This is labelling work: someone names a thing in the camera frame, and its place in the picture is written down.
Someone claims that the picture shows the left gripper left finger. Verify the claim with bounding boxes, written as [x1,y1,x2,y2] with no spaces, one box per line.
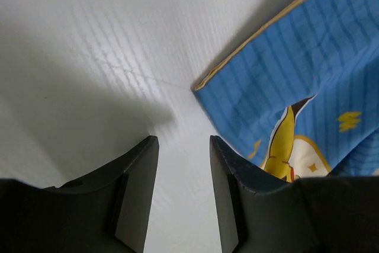
[1,136,159,252]

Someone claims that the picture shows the blue yellow cartoon placemat cloth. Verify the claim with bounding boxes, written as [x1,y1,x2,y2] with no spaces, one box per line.
[194,0,378,182]

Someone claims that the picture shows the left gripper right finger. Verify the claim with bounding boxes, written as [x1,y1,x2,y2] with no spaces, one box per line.
[210,136,378,252]

